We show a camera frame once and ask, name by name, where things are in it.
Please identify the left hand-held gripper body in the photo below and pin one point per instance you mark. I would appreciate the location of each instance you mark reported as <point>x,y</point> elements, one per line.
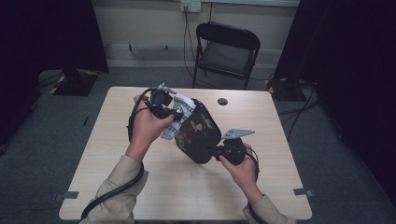
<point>160,98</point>

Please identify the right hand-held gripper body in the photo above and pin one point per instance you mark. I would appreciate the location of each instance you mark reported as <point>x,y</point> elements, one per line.
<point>233,149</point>

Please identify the white checkered cloth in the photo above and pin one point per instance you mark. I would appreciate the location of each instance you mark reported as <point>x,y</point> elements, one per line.
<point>183,107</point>

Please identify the dark toiletry pouch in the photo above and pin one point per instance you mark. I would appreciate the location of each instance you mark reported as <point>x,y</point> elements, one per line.
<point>199,137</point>

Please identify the person's right hand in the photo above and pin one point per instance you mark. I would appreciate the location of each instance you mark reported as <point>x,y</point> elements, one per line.
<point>243,174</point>

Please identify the person's left hand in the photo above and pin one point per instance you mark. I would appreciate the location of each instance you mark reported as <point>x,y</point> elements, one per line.
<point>146,130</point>

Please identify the black round table grommet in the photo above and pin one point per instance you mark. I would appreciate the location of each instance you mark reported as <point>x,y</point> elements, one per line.
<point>222,101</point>

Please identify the black stand base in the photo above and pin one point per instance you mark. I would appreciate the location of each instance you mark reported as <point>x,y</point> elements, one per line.
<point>74,82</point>
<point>281,90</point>

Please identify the black folding chair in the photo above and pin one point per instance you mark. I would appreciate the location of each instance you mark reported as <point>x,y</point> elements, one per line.
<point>225,56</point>

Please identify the small black floor strip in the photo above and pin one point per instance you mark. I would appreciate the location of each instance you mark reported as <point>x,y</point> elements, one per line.
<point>85,121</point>

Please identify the grey tape strip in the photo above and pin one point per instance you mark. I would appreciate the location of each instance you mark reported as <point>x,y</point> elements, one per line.
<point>70,195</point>
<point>303,192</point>

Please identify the black curtain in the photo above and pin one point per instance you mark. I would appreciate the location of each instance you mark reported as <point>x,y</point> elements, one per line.
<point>46,37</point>
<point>351,62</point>

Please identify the white wall socket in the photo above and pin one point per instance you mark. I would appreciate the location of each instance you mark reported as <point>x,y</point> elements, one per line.
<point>190,5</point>

